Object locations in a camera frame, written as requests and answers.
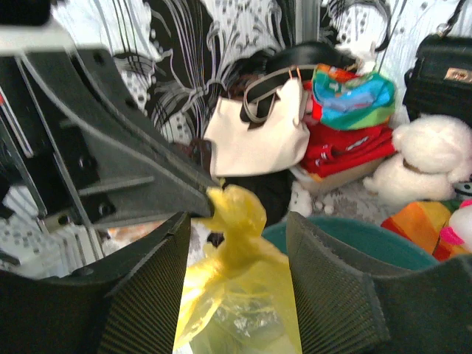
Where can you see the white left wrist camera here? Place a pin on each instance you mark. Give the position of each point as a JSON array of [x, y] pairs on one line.
[[29, 26]]

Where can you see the yellow plastic trash bag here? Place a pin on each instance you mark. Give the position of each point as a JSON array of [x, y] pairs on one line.
[[239, 298]]

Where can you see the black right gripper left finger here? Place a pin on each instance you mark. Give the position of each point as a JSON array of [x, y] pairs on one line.
[[127, 302]]

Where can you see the colourful folded cloth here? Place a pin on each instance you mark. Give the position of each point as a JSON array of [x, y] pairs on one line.
[[421, 222]]

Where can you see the white plastic laundry basket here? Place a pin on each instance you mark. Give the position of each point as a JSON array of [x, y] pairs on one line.
[[320, 186]]

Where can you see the small white plush toy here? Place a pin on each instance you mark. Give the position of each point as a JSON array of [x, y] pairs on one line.
[[305, 204]]

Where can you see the black leather handbag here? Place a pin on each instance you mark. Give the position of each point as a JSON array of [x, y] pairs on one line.
[[440, 81]]

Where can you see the pink white plush doll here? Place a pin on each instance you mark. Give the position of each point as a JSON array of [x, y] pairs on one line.
[[458, 231]]

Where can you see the teal plastic trash bin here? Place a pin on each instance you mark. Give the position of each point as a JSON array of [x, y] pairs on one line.
[[363, 246]]

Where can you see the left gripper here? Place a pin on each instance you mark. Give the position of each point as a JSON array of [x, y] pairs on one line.
[[72, 134]]

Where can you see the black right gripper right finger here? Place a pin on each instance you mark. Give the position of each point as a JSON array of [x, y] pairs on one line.
[[345, 312]]

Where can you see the white fluffy sheep plush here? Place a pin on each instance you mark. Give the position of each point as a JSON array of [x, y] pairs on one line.
[[433, 153]]

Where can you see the black cloth garment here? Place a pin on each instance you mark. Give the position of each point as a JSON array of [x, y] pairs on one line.
[[309, 53]]

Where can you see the red cloth in basket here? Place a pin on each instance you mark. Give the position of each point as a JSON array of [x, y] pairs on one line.
[[350, 123]]

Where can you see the cream canvas tote bag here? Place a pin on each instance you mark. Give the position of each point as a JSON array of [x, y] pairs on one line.
[[264, 132]]

